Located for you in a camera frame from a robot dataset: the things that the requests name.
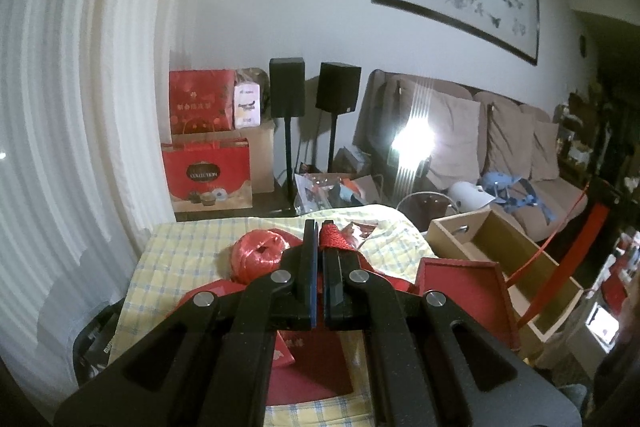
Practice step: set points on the brown sofa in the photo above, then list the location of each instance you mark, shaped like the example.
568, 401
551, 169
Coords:
565, 202

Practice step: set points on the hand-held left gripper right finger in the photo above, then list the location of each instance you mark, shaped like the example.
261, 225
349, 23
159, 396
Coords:
328, 292

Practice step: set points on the red raffia ball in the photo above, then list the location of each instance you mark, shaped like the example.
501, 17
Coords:
260, 257

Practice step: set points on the red white wrapper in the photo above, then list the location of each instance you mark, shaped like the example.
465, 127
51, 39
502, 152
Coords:
362, 232

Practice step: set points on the red chocolate print gift bag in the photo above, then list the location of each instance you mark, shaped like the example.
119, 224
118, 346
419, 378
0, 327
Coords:
205, 177

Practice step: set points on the small wall ornament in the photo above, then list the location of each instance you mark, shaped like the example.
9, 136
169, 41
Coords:
583, 46

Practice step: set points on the plain brown carton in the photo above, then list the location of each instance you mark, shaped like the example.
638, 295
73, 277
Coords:
261, 157

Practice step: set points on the black bag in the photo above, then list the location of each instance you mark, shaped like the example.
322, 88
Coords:
95, 342

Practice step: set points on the yellow plaid tablecloth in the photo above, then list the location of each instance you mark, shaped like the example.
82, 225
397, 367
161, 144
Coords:
165, 257

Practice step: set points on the red envelope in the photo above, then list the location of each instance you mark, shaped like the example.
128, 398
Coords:
282, 352

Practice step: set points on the small white pink box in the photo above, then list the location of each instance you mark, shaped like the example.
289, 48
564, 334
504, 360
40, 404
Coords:
247, 104

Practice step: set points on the clear plastic bag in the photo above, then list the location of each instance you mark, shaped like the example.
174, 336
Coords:
320, 192

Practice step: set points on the white domed device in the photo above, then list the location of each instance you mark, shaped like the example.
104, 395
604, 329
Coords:
467, 197

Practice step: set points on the black speaker on stand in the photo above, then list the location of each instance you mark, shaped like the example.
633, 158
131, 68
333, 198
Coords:
287, 87
339, 87

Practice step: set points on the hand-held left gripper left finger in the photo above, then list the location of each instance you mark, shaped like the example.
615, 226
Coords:
313, 277

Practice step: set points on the red gift box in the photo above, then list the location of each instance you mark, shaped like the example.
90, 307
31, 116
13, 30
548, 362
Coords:
200, 102

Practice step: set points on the large beige sofa cushion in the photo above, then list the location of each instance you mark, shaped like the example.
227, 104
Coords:
455, 137

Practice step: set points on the dark red paper gift bag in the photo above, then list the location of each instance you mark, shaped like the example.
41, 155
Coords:
325, 367

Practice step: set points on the dark brown wooden box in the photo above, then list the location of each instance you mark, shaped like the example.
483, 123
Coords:
425, 212

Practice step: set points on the cluttered shelf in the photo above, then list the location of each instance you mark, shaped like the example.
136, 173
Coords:
580, 132

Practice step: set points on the white curtain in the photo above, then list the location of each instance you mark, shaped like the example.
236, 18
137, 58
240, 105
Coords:
90, 82

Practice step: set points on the dark red box lid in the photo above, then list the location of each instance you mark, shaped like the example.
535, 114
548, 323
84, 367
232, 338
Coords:
470, 287

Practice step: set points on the large brown cardboard box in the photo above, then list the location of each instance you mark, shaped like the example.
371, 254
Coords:
505, 247

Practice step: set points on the bright lamp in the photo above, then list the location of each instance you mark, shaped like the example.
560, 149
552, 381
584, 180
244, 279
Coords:
412, 142

